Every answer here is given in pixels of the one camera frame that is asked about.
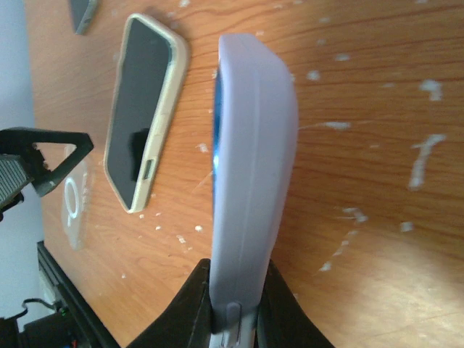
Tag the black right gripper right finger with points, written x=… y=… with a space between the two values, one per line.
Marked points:
x=281 y=322

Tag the black phone face up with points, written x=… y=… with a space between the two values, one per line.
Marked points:
x=82 y=12

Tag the blue phone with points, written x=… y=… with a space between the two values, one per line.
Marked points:
x=216 y=120

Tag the clear magsafe phone case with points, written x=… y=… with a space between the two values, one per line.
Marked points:
x=76 y=199

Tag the lavender phone case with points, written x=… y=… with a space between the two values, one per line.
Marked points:
x=258 y=142

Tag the teal green phone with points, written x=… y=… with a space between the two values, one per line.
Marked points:
x=146 y=59

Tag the black aluminium frame rail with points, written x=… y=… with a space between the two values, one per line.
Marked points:
x=90 y=331

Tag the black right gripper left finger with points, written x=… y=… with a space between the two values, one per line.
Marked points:
x=187 y=320

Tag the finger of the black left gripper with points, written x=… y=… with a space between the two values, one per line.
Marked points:
x=23 y=141
x=16 y=173

